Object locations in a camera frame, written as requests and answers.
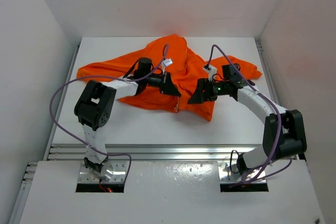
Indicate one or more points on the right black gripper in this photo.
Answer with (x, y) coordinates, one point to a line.
(199, 96)

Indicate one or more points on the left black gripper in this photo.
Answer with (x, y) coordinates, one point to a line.
(166, 86)

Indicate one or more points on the orange zip jacket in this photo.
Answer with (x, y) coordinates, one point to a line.
(186, 69)

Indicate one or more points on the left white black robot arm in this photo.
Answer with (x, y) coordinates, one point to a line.
(93, 109)

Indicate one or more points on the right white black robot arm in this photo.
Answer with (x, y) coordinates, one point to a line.
(284, 132)

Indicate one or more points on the white front cover panel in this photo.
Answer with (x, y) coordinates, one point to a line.
(171, 192)

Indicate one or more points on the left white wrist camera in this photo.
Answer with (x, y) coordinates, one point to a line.
(165, 63)

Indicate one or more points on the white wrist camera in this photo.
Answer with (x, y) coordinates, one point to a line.
(211, 70)
(165, 63)

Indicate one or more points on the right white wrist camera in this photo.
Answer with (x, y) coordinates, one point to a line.
(211, 70)

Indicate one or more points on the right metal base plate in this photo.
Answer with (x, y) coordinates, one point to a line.
(226, 175)

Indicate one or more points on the metal base plate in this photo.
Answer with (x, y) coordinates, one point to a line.
(112, 173)
(226, 175)

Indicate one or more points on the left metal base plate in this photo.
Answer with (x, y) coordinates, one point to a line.
(112, 173)

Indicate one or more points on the aluminium extrusion rail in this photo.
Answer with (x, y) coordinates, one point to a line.
(65, 152)

